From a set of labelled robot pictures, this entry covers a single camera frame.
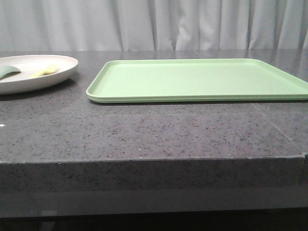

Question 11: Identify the yellow plastic fork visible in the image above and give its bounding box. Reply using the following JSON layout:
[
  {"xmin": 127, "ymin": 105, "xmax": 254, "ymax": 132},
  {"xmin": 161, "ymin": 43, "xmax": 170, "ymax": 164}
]
[{"xmin": 29, "ymin": 64, "xmax": 59, "ymax": 78}]

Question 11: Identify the beige round plate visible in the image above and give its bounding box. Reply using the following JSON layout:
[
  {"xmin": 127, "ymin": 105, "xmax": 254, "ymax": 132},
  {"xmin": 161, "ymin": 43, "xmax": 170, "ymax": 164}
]
[{"xmin": 0, "ymin": 54, "xmax": 78, "ymax": 95}]

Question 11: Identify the light green rectangular tray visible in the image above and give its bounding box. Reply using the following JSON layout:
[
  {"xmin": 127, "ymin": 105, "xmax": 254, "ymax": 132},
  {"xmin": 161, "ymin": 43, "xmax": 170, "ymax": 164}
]
[{"xmin": 86, "ymin": 58, "xmax": 308, "ymax": 103}]

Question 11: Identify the sage green spoon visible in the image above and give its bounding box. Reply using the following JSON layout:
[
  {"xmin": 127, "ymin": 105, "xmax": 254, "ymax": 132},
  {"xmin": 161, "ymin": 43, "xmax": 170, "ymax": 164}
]
[{"xmin": 0, "ymin": 65, "xmax": 21, "ymax": 80}]

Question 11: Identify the white pleated curtain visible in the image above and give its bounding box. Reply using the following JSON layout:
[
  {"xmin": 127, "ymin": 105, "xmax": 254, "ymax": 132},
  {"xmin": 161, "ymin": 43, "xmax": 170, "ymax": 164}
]
[{"xmin": 0, "ymin": 0, "xmax": 308, "ymax": 51}]

